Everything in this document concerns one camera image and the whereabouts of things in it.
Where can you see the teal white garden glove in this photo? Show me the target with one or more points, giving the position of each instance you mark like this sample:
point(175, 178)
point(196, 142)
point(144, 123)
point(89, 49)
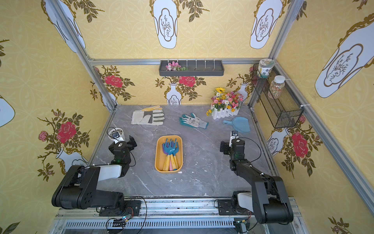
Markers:
point(193, 121)

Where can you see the yellow plastic storage tray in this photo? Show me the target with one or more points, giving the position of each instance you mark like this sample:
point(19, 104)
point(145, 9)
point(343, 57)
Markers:
point(160, 156)

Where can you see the flower bouquet white fence box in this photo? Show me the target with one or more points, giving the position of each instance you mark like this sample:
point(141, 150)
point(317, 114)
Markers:
point(225, 104)

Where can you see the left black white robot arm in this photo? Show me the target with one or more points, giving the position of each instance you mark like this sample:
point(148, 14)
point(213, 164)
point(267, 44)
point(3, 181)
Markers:
point(78, 189)

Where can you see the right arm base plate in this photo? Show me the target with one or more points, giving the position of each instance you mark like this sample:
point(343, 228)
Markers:
point(227, 207)

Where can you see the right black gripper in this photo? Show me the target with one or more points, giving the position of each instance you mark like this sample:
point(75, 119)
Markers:
point(225, 147)

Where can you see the grey wall shelf tray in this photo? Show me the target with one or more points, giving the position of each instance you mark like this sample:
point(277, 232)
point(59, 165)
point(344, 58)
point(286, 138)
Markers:
point(195, 67)

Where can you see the teal rake yellow handle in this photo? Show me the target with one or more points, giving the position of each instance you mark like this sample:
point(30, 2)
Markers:
point(174, 148)
point(167, 141)
point(173, 165)

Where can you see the small pink flower plant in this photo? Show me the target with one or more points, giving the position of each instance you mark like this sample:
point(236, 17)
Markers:
point(175, 66)

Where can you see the purple rake pink handle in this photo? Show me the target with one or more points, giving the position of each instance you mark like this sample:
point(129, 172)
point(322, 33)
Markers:
point(167, 164)

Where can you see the jar with patterned label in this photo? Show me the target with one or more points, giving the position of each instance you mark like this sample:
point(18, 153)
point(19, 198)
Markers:
point(265, 67)

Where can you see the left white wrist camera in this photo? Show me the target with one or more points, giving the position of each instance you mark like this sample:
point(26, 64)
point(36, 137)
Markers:
point(116, 137)

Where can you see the light blue plastic dustpan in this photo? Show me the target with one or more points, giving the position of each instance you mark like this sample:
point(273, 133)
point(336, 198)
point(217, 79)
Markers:
point(239, 124)

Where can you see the black wire mesh basket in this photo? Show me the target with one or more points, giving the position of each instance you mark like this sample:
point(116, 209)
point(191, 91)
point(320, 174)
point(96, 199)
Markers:
point(283, 110)

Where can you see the aluminium front rail frame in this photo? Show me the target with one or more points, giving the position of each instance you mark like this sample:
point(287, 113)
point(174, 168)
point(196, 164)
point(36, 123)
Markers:
point(173, 213)

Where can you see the white pot with pebbles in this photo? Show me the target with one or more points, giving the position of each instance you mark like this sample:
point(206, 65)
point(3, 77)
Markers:
point(115, 129)

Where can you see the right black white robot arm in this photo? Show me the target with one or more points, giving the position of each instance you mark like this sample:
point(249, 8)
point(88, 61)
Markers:
point(268, 198)

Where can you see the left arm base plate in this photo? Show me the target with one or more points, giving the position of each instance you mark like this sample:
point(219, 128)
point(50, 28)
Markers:
point(133, 208)

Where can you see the clear bottle colourful beads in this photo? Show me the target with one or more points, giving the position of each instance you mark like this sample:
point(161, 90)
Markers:
point(276, 87)

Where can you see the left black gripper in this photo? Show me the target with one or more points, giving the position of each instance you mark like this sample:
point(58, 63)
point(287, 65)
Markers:
point(128, 143)

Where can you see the beige grey work glove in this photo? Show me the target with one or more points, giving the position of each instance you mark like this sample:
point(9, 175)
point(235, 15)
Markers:
point(148, 116)

